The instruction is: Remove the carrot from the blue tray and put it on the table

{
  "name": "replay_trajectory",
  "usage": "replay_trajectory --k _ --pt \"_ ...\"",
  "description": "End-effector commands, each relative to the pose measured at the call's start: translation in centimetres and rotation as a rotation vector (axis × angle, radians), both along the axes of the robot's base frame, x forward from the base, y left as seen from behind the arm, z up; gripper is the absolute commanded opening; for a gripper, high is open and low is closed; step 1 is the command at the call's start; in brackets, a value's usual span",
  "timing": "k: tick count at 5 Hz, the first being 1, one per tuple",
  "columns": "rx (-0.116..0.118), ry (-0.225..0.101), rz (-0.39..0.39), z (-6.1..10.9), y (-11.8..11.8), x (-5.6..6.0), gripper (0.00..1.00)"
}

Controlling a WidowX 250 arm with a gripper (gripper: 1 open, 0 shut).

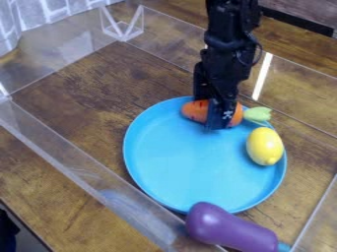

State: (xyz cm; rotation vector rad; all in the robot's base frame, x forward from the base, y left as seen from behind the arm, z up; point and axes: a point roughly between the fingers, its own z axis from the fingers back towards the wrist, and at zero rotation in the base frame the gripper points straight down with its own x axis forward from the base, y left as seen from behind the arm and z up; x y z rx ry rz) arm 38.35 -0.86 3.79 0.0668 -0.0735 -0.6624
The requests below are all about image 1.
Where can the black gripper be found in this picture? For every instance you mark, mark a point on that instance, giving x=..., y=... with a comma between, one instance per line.
x=228, y=58

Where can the orange toy carrot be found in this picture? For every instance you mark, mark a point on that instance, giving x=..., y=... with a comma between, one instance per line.
x=196, y=110

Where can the blue round tray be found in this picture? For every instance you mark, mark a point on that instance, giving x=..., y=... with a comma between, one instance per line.
x=185, y=164

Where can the yellow toy lemon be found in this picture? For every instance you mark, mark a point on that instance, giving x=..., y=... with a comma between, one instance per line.
x=266, y=146

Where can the purple toy eggplant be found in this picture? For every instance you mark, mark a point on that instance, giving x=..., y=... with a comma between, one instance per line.
x=212, y=225

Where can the white patterned curtain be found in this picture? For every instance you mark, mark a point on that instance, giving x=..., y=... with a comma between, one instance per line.
x=22, y=15

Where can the clear acrylic enclosure wall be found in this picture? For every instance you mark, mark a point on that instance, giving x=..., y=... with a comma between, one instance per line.
x=78, y=81

